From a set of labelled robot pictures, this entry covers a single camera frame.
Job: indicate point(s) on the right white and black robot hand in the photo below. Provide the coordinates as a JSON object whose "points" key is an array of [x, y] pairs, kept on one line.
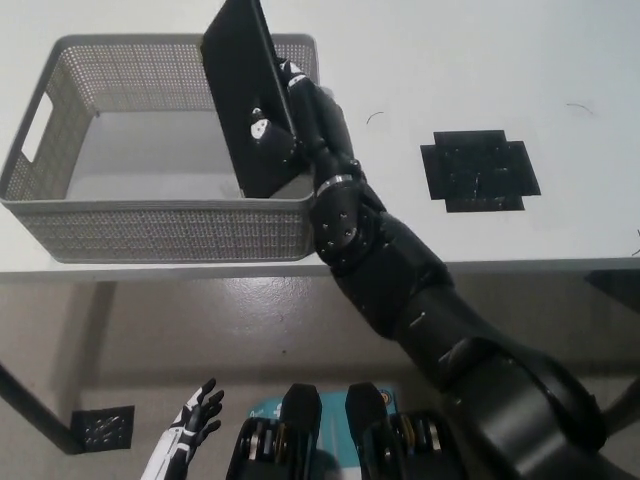
{"points": [[325, 130]]}

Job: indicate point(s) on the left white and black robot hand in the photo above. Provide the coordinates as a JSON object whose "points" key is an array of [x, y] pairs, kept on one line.
{"points": [[185, 430]]}

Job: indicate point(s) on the black hardcover notebook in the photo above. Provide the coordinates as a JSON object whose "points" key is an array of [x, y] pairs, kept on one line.
{"points": [[240, 75]]}

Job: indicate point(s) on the black tape patch on floor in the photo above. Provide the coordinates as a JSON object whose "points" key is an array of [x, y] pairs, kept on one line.
{"points": [[102, 427]]}

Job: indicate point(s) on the black metal table leg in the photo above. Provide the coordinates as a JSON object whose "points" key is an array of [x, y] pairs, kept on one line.
{"points": [[40, 410]]}

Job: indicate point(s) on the black tape patch on table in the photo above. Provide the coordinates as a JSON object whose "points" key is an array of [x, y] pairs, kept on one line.
{"points": [[480, 170]]}

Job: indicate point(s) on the grey perforated plastic basket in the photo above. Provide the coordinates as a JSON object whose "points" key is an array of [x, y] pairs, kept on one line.
{"points": [[150, 230]]}

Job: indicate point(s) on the black table frame bracket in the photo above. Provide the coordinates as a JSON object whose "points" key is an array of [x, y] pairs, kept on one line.
{"points": [[617, 282]]}

